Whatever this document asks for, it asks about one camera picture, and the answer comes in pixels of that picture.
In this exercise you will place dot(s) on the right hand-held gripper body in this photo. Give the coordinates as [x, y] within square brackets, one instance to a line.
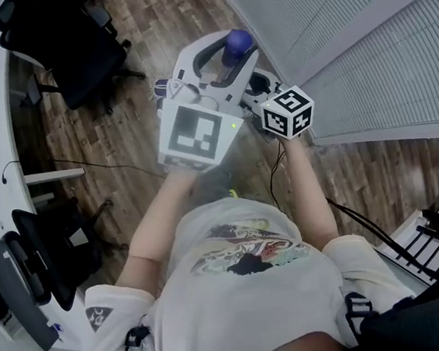
[289, 113]

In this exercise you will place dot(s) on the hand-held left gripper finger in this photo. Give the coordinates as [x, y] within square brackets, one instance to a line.
[240, 79]
[187, 55]

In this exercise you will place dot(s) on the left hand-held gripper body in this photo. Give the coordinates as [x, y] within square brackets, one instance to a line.
[195, 134]

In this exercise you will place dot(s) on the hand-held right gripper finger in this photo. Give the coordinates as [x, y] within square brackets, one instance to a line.
[266, 82]
[251, 103]

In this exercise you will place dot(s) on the person's left forearm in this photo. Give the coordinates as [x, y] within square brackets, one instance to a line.
[159, 231]

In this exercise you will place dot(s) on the person's right forearm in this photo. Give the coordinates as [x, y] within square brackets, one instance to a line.
[312, 200]

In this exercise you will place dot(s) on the wooden floor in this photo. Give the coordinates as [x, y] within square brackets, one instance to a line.
[122, 142]

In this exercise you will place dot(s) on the white venetian blinds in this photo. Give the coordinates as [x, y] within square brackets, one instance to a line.
[389, 86]
[322, 4]

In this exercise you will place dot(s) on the white printed t-shirt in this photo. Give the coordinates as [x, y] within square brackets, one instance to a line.
[237, 305]

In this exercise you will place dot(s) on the black mesh office chair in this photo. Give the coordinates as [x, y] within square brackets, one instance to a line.
[56, 258]

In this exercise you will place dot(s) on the black slatted rack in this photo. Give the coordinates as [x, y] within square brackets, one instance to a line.
[436, 233]

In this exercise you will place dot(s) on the black chest-mounted device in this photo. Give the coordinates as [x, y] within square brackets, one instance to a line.
[426, 320]

